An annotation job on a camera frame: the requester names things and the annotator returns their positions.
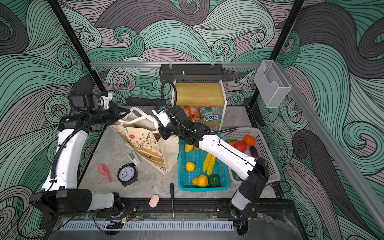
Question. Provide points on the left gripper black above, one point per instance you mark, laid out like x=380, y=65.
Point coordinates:
x=116, y=114

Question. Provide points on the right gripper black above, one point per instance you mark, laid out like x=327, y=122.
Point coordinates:
x=167, y=133

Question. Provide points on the cream canvas grocery bag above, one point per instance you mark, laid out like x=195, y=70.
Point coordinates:
x=140, y=132

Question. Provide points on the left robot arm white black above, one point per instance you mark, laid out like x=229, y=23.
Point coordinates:
x=60, y=193

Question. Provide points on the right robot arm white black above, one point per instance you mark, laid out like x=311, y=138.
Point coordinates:
x=254, y=173

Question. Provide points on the orange snack bag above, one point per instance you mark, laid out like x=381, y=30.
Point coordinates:
x=193, y=113

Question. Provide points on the teal Fox's candy bag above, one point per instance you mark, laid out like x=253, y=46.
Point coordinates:
x=209, y=114

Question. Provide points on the yellow lemon upper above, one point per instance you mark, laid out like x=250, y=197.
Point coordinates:
x=188, y=148

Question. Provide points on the yellow lemon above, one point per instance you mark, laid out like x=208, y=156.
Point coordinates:
x=190, y=166
x=188, y=148

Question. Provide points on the yellow lemon lower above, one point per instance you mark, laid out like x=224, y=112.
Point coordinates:
x=190, y=166

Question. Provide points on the white stapler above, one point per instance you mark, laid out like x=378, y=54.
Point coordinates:
x=133, y=157

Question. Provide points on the teal plastic basket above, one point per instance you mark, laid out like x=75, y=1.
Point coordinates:
x=185, y=178

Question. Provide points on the small yellow banana bunch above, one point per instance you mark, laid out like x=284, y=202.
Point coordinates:
x=209, y=164

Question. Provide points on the white wooden two-tier shelf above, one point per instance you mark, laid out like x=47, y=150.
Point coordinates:
x=202, y=94

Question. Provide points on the black screwdriver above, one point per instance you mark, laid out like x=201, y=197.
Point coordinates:
x=172, y=194

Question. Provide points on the yellow pear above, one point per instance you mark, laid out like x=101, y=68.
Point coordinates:
x=201, y=181

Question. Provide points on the orange carrot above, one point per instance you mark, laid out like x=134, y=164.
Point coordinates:
x=233, y=143

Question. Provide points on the black alarm clock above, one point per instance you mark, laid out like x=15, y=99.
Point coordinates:
x=127, y=174

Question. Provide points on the pink plastic scoop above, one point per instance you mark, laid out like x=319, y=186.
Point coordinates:
x=104, y=170

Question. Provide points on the green avocado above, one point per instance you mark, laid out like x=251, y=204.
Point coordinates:
x=214, y=181

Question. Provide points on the red apple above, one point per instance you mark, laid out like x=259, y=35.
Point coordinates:
x=240, y=146

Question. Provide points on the pink oval eraser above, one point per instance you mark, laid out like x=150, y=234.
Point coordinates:
x=154, y=201

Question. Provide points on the orange tomato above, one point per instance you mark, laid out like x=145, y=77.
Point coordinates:
x=249, y=140

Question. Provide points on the dark eggplant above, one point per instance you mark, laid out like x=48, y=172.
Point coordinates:
x=254, y=153

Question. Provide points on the white plastic basket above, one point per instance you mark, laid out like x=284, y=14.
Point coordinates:
x=262, y=148

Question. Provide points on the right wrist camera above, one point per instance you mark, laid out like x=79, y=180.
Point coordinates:
x=161, y=115

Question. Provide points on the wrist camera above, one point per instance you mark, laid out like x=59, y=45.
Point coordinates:
x=161, y=115
x=105, y=98

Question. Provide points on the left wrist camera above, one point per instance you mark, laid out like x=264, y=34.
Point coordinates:
x=105, y=98

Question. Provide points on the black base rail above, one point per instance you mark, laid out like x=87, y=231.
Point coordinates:
x=222, y=208

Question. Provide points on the clear acrylic wall holder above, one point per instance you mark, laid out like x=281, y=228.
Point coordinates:
x=272, y=82

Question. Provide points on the white cable duct strip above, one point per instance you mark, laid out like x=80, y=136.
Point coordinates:
x=153, y=226

